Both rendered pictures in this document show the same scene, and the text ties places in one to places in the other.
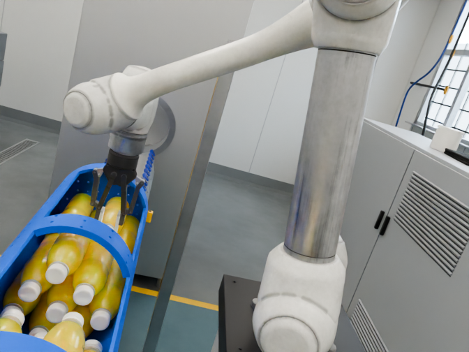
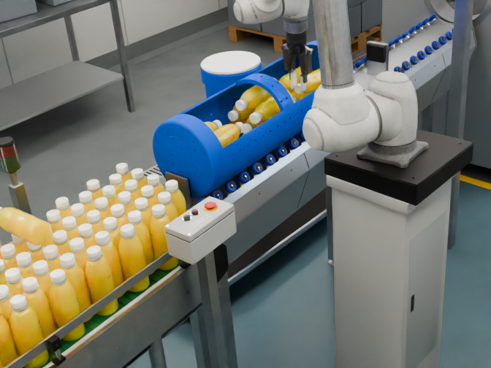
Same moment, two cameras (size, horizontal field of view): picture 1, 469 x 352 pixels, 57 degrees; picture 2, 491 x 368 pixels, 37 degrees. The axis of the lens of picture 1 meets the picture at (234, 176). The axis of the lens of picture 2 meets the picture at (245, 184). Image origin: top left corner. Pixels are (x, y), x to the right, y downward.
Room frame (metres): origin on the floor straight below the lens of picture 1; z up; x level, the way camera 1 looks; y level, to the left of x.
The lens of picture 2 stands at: (-0.76, -1.65, 2.25)
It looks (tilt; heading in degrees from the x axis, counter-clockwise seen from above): 30 degrees down; 52
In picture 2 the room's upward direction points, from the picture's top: 5 degrees counter-clockwise
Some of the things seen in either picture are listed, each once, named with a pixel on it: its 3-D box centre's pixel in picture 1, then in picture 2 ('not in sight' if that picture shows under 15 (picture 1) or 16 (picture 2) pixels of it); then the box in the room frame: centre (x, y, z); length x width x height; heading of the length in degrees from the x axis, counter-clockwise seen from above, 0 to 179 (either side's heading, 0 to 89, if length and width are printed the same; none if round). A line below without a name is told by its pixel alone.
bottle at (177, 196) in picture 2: not in sight; (175, 212); (0.30, 0.09, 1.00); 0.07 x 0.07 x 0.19
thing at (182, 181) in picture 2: not in sight; (180, 190); (0.40, 0.20, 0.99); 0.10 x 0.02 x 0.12; 101
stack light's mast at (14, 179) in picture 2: not in sight; (9, 163); (-0.04, 0.48, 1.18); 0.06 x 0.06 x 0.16
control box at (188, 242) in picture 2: not in sight; (201, 228); (0.26, -0.12, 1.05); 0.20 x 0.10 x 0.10; 11
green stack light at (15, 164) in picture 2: not in sight; (9, 161); (-0.04, 0.48, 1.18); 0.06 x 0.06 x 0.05
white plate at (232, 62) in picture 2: not in sight; (230, 62); (1.22, 0.92, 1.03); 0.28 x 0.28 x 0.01
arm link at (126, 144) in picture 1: (127, 140); (295, 23); (1.05, 0.28, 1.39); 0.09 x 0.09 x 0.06
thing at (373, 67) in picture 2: not in sight; (376, 59); (1.71, 0.46, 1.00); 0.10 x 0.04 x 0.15; 101
